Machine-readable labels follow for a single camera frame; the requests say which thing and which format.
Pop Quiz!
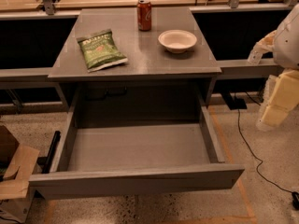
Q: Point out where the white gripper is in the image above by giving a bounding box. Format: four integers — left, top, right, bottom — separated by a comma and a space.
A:
255, 30, 299, 133

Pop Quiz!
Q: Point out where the green jalapeno chip bag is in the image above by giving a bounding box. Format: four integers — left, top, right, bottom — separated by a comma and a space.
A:
77, 29, 128, 73

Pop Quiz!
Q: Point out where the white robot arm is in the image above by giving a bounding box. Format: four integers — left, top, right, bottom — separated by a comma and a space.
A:
253, 5, 299, 131

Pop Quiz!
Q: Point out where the grey cabinet with top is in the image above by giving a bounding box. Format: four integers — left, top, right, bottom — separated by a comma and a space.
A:
50, 7, 221, 133

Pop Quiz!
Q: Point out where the open grey top drawer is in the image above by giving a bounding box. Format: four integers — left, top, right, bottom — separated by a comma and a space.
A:
30, 83, 244, 199

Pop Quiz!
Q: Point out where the black bar beside drawer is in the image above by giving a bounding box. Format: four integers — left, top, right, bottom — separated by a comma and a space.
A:
42, 131, 61, 174

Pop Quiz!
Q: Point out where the clear sanitizer bottle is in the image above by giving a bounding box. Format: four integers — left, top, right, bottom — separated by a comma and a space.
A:
248, 49, 263, 65

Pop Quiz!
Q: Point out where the black plug on floor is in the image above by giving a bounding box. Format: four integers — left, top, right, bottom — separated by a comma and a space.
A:
292, 191, 299, 210

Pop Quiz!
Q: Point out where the white paper bowl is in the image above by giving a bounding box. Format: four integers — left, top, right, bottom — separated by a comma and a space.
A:
158, 30, 197, 54

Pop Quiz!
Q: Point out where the red soda can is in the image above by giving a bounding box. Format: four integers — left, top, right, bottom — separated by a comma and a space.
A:
137, 0, 151, 31

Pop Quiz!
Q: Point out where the brown cardboard box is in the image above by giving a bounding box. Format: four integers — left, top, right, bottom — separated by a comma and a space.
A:
0, 125, 39, 224

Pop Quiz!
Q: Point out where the grey side shelf rail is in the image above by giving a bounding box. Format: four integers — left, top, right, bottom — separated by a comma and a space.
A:
217, 58, 283, 79

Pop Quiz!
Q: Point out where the black floor cable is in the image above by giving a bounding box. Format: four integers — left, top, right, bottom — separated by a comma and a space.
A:
236, 91, 293, 194

